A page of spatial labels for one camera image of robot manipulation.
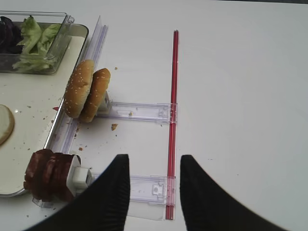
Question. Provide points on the front meat patty slice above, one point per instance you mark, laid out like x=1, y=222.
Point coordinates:
x=34, y=175

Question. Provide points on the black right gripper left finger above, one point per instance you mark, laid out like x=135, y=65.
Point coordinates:
x=103, y=206

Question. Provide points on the purple cabbage shreds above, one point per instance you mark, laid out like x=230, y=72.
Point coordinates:
x=10, y=36

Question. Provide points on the front sesame bun top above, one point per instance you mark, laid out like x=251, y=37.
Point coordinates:
x=78, y=88

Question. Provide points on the bun bottom slice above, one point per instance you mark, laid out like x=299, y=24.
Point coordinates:
x=7, y=123

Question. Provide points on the clear bun top rail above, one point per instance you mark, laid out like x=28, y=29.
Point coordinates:
x=152, y=112

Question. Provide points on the clear patty dispenser rail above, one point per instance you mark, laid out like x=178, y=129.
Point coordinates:
x=154, y=190

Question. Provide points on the green lettuce leaves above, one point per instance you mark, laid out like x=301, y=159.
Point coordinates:
x=36, y=44

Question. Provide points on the clear plastic salad container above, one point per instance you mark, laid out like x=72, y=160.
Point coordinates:
x=44, y=19

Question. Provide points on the white bun pusher block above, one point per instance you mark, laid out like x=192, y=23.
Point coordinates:
x=105, y=105

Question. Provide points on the right red strip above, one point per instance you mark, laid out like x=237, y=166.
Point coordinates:
x=173, y=109

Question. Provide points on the rear sesame bun top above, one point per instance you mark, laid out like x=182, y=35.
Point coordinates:
x=99, y=85

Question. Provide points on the rear meat patty slices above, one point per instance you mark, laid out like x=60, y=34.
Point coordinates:
x=55, y=175

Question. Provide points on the white patty pusher block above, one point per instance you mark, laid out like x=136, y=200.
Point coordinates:
x=78, y=178

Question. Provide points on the silver metal tray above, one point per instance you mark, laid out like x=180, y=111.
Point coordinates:
x=35, y=102

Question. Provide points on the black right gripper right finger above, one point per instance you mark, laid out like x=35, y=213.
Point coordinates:
x=207, y=207

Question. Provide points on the sesame bun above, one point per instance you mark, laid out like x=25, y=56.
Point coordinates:
x=78, y=88
x=99, y=85

